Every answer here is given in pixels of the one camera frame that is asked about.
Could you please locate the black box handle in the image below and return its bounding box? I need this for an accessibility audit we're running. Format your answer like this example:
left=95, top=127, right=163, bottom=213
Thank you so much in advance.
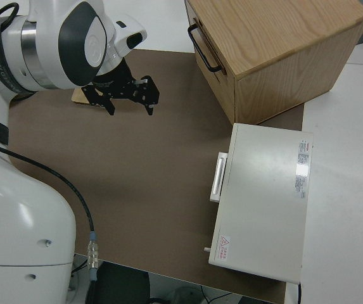
left=187, top=24, right=223, bottom=73

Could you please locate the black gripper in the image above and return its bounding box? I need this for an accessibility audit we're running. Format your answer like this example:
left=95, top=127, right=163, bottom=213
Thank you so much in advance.
left=80, top=60, right=160, bottom=117

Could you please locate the white toaster oven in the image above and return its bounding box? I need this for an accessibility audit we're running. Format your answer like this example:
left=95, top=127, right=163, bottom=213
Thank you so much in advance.
left=205, top=122, right=314, bottom=284

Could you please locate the large wooden box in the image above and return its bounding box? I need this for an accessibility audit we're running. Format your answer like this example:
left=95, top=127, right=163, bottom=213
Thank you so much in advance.
left=184, top=0, right=363, bottom=126

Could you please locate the black cable with metal connector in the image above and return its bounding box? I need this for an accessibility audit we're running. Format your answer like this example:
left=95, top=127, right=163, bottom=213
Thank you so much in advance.
left=0, top=136, right=101, bottom=283

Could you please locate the brown table mat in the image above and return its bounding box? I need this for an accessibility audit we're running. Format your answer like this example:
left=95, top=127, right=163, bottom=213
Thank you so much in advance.
left=8, top=49, right=305, bottom=304

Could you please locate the small wooden block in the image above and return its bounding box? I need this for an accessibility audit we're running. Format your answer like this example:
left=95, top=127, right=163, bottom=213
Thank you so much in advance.
left=70, top=87, right=91, bottom=105

